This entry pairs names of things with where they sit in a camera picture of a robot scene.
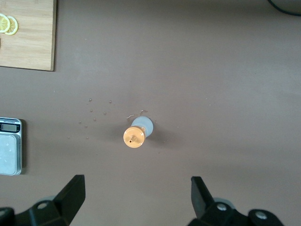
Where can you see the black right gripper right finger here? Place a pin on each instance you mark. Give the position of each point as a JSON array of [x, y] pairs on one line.
[[211, 216]]

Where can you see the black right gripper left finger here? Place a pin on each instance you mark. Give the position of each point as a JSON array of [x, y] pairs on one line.
[[58, 212]]

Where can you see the squeeze bottle with orange cap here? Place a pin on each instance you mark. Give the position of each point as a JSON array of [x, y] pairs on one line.
[[134, 137]]

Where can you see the silver kitchen scale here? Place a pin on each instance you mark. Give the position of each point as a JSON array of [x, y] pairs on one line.
[[9, 150]]

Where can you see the wooden cutting board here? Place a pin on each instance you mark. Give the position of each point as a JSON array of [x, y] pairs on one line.
[[33, 42]]

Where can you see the lemon slice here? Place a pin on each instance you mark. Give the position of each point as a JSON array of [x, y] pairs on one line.
[[3, 23], [14, 27]]

